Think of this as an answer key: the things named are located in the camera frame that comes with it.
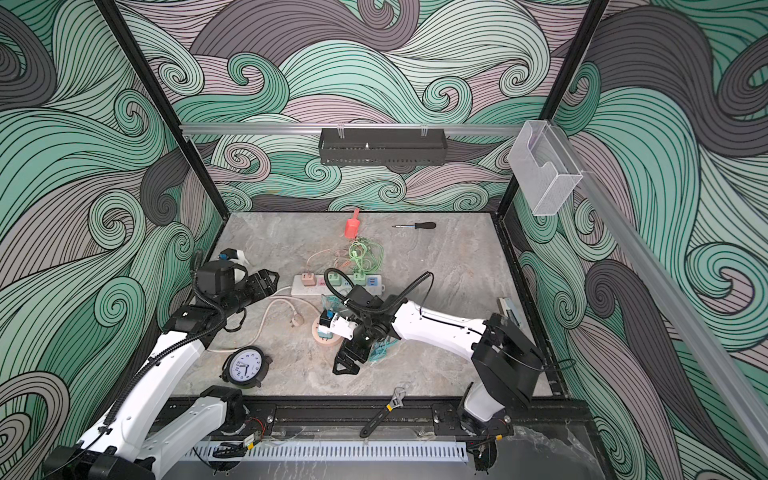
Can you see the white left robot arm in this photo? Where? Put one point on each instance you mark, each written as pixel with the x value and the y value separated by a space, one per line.
pixel 120 444

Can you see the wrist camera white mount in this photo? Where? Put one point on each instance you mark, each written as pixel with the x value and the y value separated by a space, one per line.
pixel 331 322
pixel 234 255

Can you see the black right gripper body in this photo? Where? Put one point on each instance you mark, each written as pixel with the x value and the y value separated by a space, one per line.
pixel 363 337

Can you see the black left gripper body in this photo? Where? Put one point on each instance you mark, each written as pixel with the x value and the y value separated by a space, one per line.
pixel 252 290

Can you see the white slotted cable duct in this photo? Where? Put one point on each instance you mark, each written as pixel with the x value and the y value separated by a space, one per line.
pixel 358 451

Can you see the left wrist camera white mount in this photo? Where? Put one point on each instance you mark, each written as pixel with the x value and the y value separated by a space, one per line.
pixel 234 255

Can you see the clear plastic wall holder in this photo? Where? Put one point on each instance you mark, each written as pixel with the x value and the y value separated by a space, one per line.
pixel 544 162

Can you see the aluminium rail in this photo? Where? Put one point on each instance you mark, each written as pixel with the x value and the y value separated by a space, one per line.
pixel 274 128
pixel 728 379

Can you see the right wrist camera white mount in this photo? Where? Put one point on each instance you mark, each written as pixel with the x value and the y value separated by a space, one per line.
pixel 331 322

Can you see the black handle screwdriver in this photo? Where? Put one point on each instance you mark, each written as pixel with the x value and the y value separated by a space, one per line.
pixel 417 226

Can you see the black alarm clock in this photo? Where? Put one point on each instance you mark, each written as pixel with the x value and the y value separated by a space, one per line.
pixel 246 368

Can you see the black wall tray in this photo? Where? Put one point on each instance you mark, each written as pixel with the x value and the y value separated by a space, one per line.
pixel 399 148

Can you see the adjustable wrench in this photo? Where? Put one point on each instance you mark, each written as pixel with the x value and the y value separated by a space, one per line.
pixel 395 402

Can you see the aluminium rail right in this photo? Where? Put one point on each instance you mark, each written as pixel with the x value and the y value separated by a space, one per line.
pixel 728 379

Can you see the aluminium rail back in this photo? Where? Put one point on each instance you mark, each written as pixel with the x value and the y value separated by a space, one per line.
pixel 274 128

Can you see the round pink socket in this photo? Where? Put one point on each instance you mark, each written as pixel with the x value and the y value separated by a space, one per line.
pixel 324 339

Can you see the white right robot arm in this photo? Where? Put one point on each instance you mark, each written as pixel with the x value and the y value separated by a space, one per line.
pixel 508 363

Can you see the red plastic scoop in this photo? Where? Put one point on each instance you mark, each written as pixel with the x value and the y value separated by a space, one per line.
pixel 352 226

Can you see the white multicolour power strip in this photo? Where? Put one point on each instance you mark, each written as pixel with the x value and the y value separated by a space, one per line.
pixel 374 285

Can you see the pink usb charger plug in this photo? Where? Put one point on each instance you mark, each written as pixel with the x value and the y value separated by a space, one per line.
pixel 308 279

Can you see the small white silver box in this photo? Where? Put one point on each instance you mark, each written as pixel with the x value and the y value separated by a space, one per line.
pixel 508 308

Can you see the teal charger plug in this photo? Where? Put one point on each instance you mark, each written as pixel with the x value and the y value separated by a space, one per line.
pixel 333 304

